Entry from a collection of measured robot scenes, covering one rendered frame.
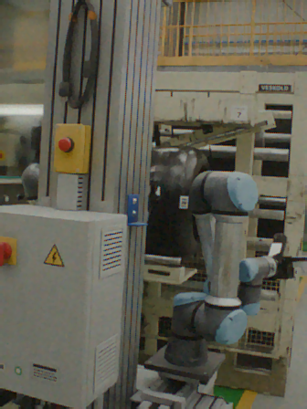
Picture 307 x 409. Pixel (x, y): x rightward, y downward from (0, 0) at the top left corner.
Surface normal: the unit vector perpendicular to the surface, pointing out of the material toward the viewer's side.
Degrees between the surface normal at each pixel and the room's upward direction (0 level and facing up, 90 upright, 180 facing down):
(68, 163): 90
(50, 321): 89
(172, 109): 90
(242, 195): 82
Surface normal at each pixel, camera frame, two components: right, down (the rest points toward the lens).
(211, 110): -0.33, 0.04
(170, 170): -0.23, -0.54
